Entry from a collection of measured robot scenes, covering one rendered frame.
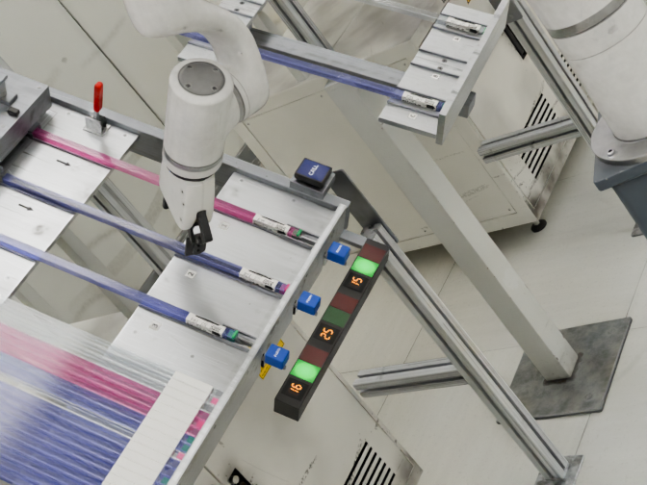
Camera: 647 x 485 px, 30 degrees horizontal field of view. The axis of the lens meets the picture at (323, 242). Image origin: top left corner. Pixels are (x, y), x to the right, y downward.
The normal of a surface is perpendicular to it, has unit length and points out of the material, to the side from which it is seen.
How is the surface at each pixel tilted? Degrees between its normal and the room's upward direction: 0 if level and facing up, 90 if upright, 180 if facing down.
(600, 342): 0
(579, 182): 0
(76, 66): 90
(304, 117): 90
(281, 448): 90
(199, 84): 51
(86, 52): 90
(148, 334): 44
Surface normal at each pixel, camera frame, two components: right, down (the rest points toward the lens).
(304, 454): 0.70, -0.18
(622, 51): 0.07, 0.45
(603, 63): -0.29, 0.64
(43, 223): 0.07, -0.64
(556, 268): -0.58, -0.71
